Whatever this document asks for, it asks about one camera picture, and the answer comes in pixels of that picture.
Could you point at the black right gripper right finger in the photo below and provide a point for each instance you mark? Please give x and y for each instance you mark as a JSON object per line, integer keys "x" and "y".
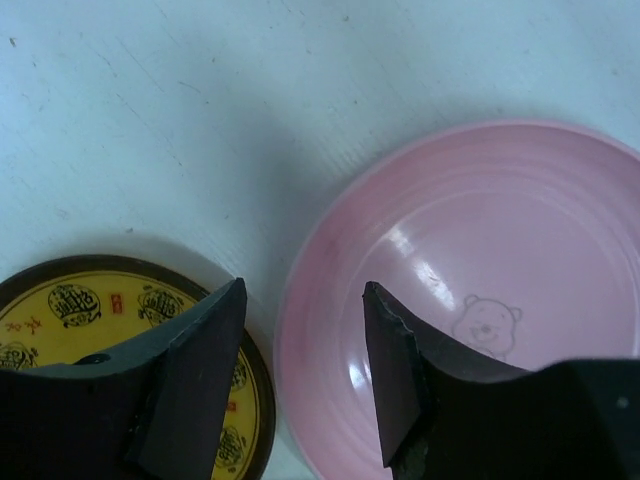
{"x": 446, "y": 411}

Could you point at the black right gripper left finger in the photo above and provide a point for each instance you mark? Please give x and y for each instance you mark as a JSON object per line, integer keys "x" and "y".
{"x": 151, "y": 407}

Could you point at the yellow patterned round plate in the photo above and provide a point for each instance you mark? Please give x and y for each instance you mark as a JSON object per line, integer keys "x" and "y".
{"x": 62, "y": 310}

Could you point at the pink round plate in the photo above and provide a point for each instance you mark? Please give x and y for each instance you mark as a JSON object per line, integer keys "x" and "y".
{"x": 519, "y": 237}

